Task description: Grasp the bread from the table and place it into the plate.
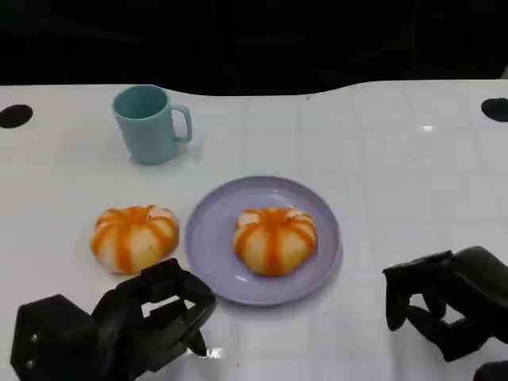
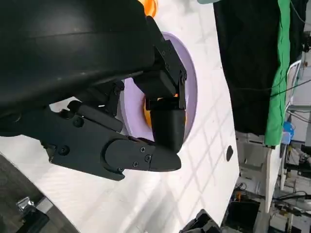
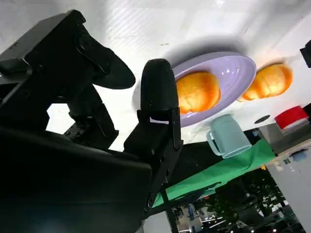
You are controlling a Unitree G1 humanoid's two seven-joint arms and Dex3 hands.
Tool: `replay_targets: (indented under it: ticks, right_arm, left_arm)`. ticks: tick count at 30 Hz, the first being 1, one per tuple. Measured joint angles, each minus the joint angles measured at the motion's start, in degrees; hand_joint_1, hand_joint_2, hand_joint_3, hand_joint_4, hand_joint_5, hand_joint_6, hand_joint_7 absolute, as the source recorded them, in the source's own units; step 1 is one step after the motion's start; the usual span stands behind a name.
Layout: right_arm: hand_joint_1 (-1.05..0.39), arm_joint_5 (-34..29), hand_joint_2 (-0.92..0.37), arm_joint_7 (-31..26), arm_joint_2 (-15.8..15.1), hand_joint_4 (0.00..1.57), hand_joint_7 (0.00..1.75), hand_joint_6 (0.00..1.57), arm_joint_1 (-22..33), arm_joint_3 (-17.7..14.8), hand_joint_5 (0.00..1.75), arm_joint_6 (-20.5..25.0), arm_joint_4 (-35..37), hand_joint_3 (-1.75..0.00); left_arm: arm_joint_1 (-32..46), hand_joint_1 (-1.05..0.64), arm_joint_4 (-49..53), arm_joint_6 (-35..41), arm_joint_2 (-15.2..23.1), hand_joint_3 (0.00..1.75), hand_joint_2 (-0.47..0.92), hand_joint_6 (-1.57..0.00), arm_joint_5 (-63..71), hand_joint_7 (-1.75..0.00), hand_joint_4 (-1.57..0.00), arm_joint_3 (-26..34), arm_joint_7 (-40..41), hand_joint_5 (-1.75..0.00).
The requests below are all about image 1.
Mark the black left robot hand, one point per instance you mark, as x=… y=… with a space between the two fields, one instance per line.
x=127 y=321

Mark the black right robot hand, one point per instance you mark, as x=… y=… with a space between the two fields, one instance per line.
x=476 y=289

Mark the orange and white bread roll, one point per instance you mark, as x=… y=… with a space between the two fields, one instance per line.
x=274 y=242
x=133 y=238

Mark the lilac plate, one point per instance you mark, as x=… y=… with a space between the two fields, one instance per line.
x=210 y=246

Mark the pale green mug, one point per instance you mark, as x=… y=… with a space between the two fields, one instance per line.
x=148 y=135

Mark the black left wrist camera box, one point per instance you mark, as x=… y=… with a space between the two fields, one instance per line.
x=51 y=337

